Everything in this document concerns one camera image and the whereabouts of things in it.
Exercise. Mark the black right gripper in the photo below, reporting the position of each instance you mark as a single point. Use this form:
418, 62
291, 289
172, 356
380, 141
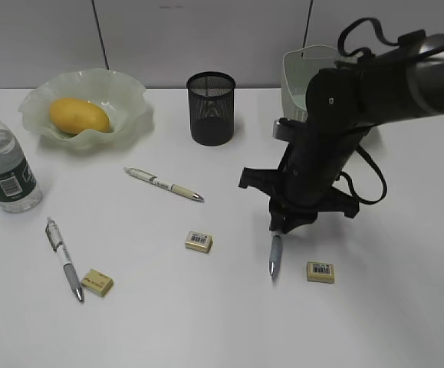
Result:
287, 214

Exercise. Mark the blue white retractable pen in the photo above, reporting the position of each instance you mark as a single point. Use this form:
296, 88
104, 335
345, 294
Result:
275, 255

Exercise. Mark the yellow mango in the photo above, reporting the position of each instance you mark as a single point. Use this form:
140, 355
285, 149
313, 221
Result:
74, 116

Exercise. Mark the clear plastic water bottle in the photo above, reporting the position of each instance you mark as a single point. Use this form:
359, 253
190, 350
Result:
19, 190

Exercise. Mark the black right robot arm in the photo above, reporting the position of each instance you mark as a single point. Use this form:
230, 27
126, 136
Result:
344, 103

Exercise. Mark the yellow eraser barcode right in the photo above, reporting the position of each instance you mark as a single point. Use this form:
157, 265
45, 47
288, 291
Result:
320, 272

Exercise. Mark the yellow eraser barcode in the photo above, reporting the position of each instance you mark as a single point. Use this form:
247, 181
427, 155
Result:
197, 241
320, 272

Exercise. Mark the yellow eraser barcode centre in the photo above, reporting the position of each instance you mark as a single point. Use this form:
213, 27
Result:
197, 241

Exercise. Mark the beige retractable pen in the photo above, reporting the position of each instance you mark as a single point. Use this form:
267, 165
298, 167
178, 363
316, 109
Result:
170, 187

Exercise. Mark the black mesh pen holder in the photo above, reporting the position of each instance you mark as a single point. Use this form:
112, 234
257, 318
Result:
211, 107

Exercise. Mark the pale green woven plastic basket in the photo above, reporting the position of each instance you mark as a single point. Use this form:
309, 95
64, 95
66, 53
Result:
298, 68

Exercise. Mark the yellow eraser with black logo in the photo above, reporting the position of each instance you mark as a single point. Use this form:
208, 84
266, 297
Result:
97, 282

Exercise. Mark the pale green wavy glass plate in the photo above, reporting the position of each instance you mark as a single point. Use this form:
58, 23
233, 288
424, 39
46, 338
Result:
120, 96

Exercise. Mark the white grey retractable pen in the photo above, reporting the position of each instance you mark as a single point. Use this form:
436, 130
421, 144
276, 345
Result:
60, 249

